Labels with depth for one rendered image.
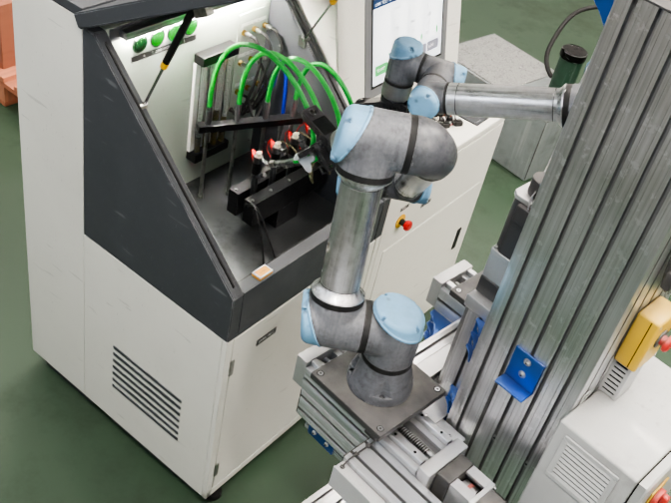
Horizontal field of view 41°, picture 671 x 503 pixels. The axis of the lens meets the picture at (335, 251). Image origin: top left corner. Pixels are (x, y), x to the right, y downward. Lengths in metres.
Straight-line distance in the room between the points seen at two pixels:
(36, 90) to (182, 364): 0.86
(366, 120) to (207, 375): 1.11
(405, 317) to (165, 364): 1.01
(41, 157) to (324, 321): 1.16
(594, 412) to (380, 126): 0.72
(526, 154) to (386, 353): 2.94
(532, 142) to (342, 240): 2.99
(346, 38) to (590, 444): 1.43
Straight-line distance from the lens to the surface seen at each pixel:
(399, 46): 2.21
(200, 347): 2.50
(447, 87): 2.09
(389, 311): 1.88
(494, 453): 2.10
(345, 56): 2.73
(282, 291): 2.48
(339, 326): 1.86
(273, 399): 2.88
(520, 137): 4.73
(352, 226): 1.76
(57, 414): 3.25
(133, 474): 3.10
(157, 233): 2.40
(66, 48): 2.41
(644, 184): 1.59
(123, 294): 2.68
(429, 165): 1.70
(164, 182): 2.28
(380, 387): 1.97
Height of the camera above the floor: 2.53
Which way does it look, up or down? 40 degrees down
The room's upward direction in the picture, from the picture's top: 13 degrees clockwise
